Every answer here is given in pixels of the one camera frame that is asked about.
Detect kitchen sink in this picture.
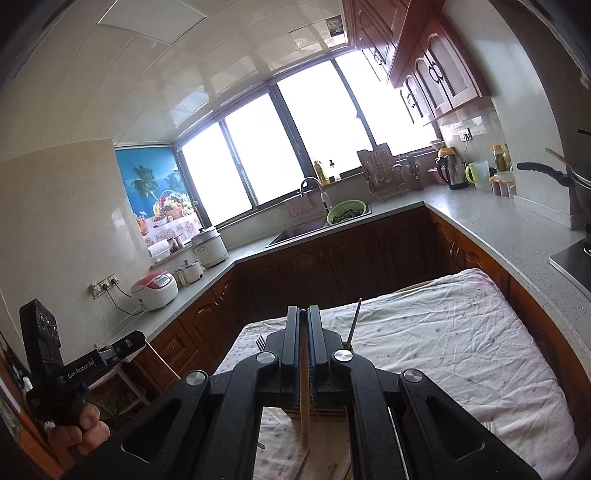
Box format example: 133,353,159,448
265,217,372,250

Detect black wok with lid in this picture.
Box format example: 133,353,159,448
516,129,591,232

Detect white printed tablecloth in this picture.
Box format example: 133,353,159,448
215,268,580,480

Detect pink dish cloth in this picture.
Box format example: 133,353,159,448
286,196,317,219

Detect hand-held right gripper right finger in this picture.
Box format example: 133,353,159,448
307,305,541,480

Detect metal sink faucet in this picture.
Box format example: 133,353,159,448
300,178,331,215

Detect gas stove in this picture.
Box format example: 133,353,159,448
549,240,591,282

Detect green colander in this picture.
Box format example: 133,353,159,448
327,200,368,225

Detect wall power strip outlet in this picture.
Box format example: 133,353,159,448
90,273,122,298

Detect large white cooker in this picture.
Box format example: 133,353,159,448
191,226,229,268

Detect spice container set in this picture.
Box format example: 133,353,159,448
489,172,517,198

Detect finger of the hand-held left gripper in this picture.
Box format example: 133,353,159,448
95,330,148,366

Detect ceiling light panel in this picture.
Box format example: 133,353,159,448
99,0,213,46

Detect carved bamboo chopstick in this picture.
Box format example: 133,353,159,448
299,309,311,450

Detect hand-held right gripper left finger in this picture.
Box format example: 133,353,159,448
65,305,302,480

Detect white wooden stool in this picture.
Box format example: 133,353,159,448
88,360,148,416

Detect small white pot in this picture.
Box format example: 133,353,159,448
175,259,205,284

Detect red white rice cooker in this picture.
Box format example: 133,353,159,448
130,271,178,311

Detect wooden utensil holder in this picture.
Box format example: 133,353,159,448
277,342,358,480

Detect tropical fruit window poster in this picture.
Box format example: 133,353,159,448
115,147,204,247

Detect glass jar yellow lid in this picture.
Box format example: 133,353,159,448
492,144,513,172

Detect person's left hand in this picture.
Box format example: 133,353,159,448
46,401,112,457

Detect clear pitcher green handle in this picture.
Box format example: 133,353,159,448
465,160,492,190

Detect black power cable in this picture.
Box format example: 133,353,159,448
108,281,144,317

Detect wooden base cabinets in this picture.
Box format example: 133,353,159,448
99,203,591,462

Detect steel electric kettle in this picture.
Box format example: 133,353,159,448
435,148,472,191

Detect metal dish rack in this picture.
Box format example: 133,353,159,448
358,148,409,199

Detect large kitchen window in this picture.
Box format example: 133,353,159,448
178,51,439,227

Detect wooden wall cabinet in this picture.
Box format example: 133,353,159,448
388,16,492,126
342,0,411,84

